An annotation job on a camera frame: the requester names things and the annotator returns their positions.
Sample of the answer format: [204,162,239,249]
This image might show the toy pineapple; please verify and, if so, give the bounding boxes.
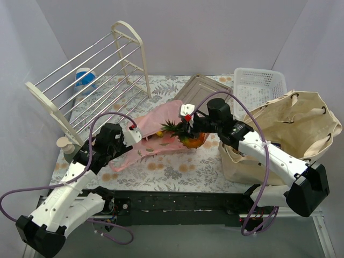
[161,120,207,149]

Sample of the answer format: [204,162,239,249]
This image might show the white plastic basket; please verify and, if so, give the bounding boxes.
[233,68,287,110]

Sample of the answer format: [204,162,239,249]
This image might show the grey soap dispenser bottle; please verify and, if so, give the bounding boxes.
[56,137,81,163]

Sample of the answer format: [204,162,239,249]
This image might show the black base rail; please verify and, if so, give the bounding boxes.
[92,187,253,227]

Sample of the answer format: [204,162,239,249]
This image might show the steel tray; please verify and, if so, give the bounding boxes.
[174,75,233,106]

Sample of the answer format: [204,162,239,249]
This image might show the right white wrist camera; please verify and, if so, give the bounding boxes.
[179,104,195,122]

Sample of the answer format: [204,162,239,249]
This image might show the blue white container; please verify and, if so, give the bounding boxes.
[74,68,97,101]

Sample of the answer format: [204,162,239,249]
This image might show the toy banana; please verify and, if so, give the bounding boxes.
[155,131,164,137]

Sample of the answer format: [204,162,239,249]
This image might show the floral table mat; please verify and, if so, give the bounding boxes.
[86,76,249,193]

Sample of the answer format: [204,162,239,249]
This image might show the beige canvas tote bag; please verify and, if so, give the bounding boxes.
[219,90,342,184]

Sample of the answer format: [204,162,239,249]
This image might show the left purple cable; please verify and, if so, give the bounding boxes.
[0,111,138,245]

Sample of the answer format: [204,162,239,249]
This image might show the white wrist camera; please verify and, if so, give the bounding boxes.
[179,104,195,122]
[123,127,142,147]

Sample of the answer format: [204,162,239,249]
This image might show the pink plastic grocery bag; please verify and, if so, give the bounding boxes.
[108,99,210,173]

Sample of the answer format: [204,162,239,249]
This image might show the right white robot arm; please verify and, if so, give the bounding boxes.
[180,98,329,217]

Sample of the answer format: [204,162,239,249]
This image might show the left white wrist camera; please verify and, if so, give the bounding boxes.
[123,127,142,147]

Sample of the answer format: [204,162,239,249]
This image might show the aluminium frame rail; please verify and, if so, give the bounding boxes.
[310,209,324,225]

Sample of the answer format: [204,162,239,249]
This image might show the cream metal shoe rack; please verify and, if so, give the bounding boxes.
[25,21,152,145]

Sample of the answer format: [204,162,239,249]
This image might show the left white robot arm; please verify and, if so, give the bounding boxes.
[16,123,142,257]

